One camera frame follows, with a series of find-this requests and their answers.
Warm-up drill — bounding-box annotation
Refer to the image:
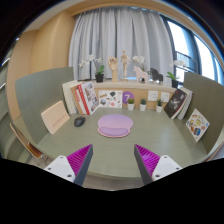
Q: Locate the beige board with text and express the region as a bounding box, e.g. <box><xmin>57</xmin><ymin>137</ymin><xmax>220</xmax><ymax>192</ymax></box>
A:
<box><xmin>41</xmin><ymin>101</ymin><xmax>69</xmax><ymax>134</ymax></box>

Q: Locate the white orchid right pot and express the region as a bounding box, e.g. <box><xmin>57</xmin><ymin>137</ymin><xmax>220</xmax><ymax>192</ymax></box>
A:
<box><xmin>167</xmin><ymin>60</ymin><xmax>187</xmax><ymax>88</ymax></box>

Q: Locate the white wall socket plate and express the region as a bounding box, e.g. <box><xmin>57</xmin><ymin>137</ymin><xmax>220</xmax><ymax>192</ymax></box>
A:
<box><xmin>148</xmin><ymin>91</ymin><xmax>158</xmax><ymax>101</ymax></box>

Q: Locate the purple mouse pad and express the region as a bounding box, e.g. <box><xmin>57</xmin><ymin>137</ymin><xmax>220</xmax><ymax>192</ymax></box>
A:
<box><xmin>98</xmin><ymin>114</ymin><xmax>133</xmax><ymax>138</ymax></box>

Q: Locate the wooden hand model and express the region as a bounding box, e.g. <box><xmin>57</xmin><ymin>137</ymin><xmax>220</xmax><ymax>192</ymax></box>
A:
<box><xmin>108</xmin><ymin>56</ymin><xmax>118</xmax><ymax>82</ymax></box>

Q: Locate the pink wooden horse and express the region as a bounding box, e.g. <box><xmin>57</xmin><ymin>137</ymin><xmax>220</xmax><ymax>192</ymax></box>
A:
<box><xmin>134</xmin><ymin>67</ymin><xmax>148</xmax><ymax>83</ymax></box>

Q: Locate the grey curtain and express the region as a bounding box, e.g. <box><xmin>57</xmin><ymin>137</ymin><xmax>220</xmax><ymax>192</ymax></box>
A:
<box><xmin>69</xmin><ymin>7</ymin><xmax>173</xmax><ymax>80</ymax></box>

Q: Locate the white book leftmost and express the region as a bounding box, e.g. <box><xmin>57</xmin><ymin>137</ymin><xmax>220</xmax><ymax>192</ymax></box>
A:
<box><xmin>62</xmin><ymin>80</ymin><xmax>79</xmax><ymax>114</ymax></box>

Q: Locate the small potted plant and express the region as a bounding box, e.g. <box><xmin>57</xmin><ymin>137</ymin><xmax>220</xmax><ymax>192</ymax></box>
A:
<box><xmin>156</xmin><ymin>99</ymin><xmax>163</xmax><ymax>113</ymax></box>
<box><xmin>140</xmin><ymin>98</ymin><xmax>147</xmax><ymax>111</ymax></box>
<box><xmin>127</xmin><ymin>98</ymin><xmax>134</xmax><ymax>110</ymax></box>

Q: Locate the white orchid centre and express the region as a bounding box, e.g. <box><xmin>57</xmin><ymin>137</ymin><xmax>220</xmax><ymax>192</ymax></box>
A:
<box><xmin>133</xmin><ymin>56</ymin><xmax>145</xmax><ymax>71</ymax></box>

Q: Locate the dark grey computer mouse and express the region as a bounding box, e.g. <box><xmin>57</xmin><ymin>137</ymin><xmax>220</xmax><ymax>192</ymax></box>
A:
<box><xmin>74</xmin><ymin>116</ymin><xmax>86</xmax><ymax>127</ymax></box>

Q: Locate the small potted plant left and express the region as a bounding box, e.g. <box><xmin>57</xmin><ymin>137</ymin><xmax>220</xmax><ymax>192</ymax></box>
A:
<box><xmin>127</xmin><ymin>98</ymin><xmax>134</xmax><ymax>110</ymax></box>

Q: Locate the purple round number sign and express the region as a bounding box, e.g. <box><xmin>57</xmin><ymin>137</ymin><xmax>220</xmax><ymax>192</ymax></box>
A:
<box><xmin>122</xmin><ymin>91</ymin><xmax>134</xmax><ymax>104</ymax></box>

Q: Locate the red and white book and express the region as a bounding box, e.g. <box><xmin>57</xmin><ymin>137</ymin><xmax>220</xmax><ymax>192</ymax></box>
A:
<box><xmin>78</xmin><ymin>82</ymin><xmax>99</xmax><ymax>115</ymax></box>

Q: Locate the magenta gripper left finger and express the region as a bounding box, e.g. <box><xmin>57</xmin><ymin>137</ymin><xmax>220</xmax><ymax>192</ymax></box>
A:
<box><xmin>45</xmin><ymin>144</ymin><xmax>93</xmax><ymax>186</ymax></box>

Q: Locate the small potted plant middle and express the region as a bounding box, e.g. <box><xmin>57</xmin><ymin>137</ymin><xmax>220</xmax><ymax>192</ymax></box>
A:
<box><xmin>140</xmin><ymin>98</ymin><xmax>147</xmax><ymax>111</ymax></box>

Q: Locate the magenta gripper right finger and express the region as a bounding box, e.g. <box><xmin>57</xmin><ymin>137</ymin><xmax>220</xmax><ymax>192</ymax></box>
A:
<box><xmin>134</xmin><ymin>144</ymin><xmax>182</xmax><ymax>185</ymax></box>

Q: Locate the white wall switch plate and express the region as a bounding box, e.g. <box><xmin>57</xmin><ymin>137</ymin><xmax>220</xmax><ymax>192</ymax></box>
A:
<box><xmin>161</xmin><ymin>92</ymin><xmax>170</xmax><ymax>102</ymax></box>

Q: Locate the wooden chair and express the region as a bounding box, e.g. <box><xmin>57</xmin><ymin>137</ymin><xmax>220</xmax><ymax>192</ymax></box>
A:
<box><xmin>10</xmin><ymin>124</ymin><xmax>48</xmax><ymax>165</ymax></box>

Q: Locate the white book behind black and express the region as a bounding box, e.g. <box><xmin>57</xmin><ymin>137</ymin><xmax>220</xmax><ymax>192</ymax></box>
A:
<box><xmin>177</xmin><ymin>87</ymin><xmax>193</xmax><ymax>120</ymax></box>

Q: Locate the black wooden horse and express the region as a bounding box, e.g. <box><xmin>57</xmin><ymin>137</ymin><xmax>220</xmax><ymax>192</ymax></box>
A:
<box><xmin>150</xmin><ymin>68</ymin><xmax>163</xmax><ymax>82</ymax></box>

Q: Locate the white orchid black pot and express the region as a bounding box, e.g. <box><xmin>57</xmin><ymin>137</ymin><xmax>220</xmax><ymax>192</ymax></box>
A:
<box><xmin>78</xmin><ymin>54</ymin><xmax>105</xmax><ymax>83</ymax></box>

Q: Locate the black cover book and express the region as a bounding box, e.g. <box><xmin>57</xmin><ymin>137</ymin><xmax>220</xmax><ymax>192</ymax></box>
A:
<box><xmin>164</xmin><ymin>89</ymin><xmax>187</xmax><ymax>119</ymax></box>

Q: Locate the wooden mannequin figure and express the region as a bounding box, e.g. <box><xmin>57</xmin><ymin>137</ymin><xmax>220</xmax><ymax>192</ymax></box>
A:
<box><xmin>121</xmin><ymin>50</ymin><xmax>132</xmax><ymax>79</ymax></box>

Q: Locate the white illustrated poster card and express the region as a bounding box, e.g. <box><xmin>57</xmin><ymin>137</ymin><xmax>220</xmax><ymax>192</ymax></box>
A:
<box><xmin>98</xmin><ymin>90</ymin><xmax>123</xmax><ymax>108</ymax></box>

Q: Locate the small potted plant right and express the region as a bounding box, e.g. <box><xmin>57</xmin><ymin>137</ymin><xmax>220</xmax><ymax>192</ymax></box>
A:
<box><xmin>156</xmin><ymin>99</ymin><xmax>163</xmax><ymax>113</ymax></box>

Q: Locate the colourful picture book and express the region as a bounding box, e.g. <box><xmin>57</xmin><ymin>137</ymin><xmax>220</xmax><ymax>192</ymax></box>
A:
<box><xmin>186</xmin><ymin>109</ymin><xmax>210</xmax><ymax>142</ymax></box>

